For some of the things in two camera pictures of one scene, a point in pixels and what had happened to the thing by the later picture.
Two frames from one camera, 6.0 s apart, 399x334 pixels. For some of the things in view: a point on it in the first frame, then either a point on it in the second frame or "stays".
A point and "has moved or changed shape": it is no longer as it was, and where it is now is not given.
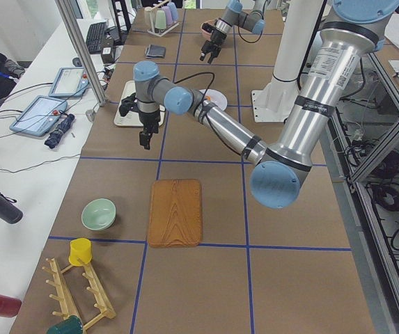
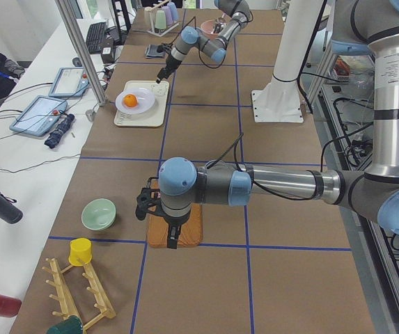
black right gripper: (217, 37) to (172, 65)
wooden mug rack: (64, 298) stays
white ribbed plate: (216, 98) has moved or changed shape
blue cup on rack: (174, 11) stays
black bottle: (0, 204) stays
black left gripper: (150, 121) to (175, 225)
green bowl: (99, 214) stays
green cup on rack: (160, 19) stays
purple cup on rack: (168, 14) stays
